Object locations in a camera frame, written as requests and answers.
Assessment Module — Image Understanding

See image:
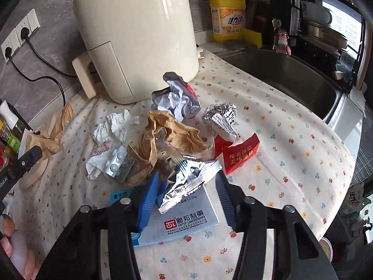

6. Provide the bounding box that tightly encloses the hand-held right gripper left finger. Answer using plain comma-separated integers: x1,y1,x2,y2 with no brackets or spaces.
38,171,169,280

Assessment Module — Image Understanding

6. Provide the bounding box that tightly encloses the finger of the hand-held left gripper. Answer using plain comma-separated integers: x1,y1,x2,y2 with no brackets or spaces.
13,145,43,180

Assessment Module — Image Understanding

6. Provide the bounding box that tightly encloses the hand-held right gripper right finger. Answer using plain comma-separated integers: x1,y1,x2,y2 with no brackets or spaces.
215,170,338,280

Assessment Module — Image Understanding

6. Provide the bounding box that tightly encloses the silver foil snack packet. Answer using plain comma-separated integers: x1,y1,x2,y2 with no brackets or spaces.
157,159,223,215

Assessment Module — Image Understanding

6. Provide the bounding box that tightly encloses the white tissue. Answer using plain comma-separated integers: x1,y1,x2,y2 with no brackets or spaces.
93,109,140,145

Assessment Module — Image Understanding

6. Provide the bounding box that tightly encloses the white and red wrapper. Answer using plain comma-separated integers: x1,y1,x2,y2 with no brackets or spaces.
151,71,201,123

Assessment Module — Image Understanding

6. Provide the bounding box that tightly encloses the person's left hand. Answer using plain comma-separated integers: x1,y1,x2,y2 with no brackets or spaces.
0,214,40,280

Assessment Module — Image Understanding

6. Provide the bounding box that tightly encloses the crumpled brown paper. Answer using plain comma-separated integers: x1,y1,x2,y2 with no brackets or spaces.
26,99,73,164

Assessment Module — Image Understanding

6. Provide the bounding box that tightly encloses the white and blue medicine box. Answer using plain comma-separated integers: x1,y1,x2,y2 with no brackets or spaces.
109,185,220,247

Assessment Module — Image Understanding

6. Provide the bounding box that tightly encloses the torn red carton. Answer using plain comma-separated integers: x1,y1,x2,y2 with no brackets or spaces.
211,114,261,176

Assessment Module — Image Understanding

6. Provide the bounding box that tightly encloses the pill blister pack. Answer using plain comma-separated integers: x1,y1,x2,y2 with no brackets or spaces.
105,147,137,181

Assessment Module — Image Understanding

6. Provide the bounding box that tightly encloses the white-capped oil bottle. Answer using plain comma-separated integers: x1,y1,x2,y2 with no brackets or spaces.
0,100,18,129

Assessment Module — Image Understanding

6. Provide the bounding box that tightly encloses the white printed paper wrapper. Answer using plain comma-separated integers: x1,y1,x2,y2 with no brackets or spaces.
85,141,123,180

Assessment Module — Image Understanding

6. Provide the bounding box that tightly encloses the crumpled brown paper bag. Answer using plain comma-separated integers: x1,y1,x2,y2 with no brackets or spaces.
127,110,213,187

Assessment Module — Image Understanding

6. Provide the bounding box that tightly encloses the aluminium foil ball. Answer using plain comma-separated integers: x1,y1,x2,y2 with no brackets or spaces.
202,103,238,129

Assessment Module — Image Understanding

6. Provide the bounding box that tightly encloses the white printed refill pouch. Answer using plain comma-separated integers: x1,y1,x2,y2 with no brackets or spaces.
344,181,373,240

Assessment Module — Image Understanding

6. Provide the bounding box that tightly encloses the stainless steel sink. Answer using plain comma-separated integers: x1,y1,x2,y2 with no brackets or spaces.
217,48,349,123

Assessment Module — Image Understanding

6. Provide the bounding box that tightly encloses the round metal sink strainer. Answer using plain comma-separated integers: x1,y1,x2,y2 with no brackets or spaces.
224,40,248,50

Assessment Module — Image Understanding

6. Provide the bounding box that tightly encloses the cream air fryer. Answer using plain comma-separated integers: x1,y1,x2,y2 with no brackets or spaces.
72,0,204,105

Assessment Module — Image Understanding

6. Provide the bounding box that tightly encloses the yellow sponge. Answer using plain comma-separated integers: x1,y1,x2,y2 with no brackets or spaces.
243,28,264,49

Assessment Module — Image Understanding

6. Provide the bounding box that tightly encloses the white dishcloth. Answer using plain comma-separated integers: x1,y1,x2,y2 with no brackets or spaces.
347,87,367,115

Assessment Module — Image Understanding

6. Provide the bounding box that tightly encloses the small pink bottle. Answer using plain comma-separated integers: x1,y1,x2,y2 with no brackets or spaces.
272,18,292,54

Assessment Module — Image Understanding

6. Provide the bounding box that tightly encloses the black dish rack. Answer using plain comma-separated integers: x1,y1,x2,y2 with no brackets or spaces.
288,0,368,91

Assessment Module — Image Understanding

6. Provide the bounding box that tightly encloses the yellow detergent pump bottle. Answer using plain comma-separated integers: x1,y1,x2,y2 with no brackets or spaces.
210,0,247,42

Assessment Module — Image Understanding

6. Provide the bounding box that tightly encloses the metal pan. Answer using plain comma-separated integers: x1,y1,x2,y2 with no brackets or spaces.
306,20,349,49

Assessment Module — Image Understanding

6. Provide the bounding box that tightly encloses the pale wooden board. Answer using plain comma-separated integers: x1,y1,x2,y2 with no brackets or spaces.
359,20,370,91

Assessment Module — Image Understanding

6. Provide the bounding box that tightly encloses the white bowl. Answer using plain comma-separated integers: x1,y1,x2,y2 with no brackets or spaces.
303,1,333,25

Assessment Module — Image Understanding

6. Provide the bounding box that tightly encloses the black air fryer power cable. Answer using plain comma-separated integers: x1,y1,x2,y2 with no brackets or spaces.
20,28,78,78

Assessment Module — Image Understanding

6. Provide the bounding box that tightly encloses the white wall socket panel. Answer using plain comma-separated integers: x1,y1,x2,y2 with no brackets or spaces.
1,9,40,64

